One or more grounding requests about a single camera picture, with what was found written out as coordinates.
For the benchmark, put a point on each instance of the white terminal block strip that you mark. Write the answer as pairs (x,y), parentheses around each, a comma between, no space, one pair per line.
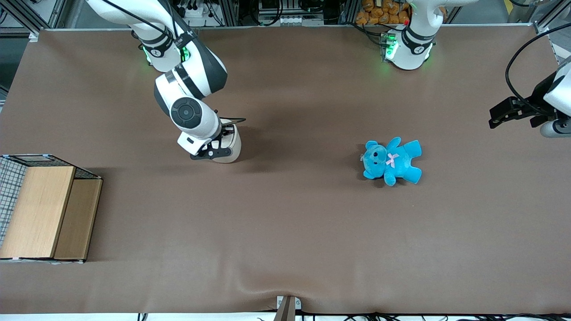
(294,20)

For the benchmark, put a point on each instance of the brown table mat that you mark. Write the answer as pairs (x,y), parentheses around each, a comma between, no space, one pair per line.
(285,232)

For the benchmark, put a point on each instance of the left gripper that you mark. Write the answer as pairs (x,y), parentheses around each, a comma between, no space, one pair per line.
(534,105)

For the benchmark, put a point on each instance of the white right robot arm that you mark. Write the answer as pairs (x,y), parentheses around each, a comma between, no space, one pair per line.
(192,111)

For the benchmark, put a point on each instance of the white power strip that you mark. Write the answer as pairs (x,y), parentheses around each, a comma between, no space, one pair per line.
(196,11)

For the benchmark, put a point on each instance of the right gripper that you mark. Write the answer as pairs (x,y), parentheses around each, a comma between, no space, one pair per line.
(228,132)

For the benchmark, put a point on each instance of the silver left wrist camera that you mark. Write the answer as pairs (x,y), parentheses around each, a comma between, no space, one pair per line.
(557,129)

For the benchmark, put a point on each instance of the grey metal mount bracket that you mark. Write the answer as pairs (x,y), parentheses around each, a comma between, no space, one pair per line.
(287,307)

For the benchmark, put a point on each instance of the beige trash can with lid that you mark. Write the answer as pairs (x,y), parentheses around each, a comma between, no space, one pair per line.
(235,145)

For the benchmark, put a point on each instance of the bag of orange plush toys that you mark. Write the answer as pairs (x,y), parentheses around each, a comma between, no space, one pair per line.
(383,12)

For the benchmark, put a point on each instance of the blue teddy bear plush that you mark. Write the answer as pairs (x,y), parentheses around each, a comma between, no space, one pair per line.
(392,160)

